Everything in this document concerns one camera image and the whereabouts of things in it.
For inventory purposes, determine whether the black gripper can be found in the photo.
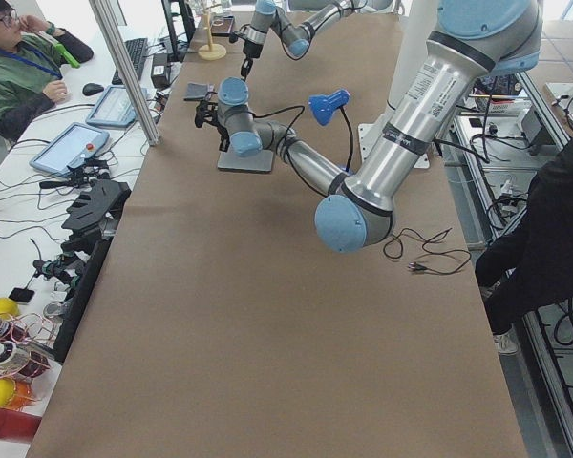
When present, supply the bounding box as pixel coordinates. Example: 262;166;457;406
240;41;264;79
217;124;229;152

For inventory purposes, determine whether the grey laptop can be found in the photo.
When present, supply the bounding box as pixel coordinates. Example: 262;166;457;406
217;146;274;174

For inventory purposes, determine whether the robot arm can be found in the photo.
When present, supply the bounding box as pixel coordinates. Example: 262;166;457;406
229;1;367;80
216;1;542;253

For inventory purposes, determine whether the wooden cup stand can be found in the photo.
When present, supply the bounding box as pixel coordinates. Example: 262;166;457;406
198;0;232;61

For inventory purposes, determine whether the folded grey cloth stack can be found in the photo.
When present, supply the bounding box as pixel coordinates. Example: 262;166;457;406
183;82;215;102

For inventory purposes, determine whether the blue desk lamp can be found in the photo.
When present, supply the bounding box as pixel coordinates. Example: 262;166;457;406
308;89;359;173

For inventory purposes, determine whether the black small box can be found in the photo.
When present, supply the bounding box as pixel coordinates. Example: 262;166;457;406
151;52;171;90

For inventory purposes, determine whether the black keyboard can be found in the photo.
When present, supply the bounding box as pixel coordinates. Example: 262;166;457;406
123;38;148;80

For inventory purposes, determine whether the teach pendant tablet far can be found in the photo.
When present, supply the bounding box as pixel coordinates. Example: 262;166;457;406
86;85;137;129

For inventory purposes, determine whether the teach pendant tablet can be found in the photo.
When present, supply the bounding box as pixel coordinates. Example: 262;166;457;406
86;85;137;129
29;123;109;176

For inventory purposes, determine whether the black computer mouse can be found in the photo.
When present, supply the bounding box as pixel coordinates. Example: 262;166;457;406
82;83;104;96

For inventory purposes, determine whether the teach pendant tablet near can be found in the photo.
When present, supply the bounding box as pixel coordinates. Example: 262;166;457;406
29;123;109;176

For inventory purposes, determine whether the person in green shirt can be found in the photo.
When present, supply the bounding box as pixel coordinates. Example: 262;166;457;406
0;1;94;142

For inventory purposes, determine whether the person in black clothes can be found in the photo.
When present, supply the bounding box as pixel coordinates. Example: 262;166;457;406
475;138;573;355

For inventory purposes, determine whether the red cylinder container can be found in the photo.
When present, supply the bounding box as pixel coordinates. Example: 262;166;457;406
0;408;42;444

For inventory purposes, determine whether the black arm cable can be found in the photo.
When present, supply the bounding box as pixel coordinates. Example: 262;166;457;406
271;9;311;62
255;104;307;144

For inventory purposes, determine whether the aluminium frame post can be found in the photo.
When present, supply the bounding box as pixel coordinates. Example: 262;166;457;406
89;0;159;146

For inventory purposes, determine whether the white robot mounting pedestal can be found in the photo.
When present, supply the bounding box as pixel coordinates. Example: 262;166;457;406
357;0;440;171

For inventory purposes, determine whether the black lamp power cable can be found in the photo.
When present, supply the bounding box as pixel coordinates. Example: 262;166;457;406
381;226;473;277

